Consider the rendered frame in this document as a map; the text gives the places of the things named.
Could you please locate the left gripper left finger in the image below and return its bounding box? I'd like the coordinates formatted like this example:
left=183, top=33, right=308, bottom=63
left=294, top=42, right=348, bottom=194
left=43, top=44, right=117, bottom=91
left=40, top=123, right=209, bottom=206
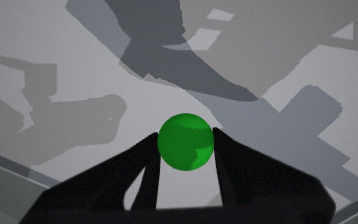
left=27, top=132, right=161, bottom=213

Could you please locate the grey table edge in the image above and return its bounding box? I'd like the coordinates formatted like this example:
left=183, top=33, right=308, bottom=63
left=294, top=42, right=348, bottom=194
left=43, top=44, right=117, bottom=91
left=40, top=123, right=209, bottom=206
left=0, top=156, right=358, bottom=224

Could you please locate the green ball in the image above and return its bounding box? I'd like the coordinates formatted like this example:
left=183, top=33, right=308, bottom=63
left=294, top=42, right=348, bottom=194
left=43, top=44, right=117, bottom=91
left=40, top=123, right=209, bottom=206
left=157, top=113, right=214, bottom=171

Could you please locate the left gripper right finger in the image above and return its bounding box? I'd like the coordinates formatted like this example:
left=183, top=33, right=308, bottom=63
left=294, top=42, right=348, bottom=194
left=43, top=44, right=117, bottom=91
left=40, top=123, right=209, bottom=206
left=212, top=127, right=336, bottom=224

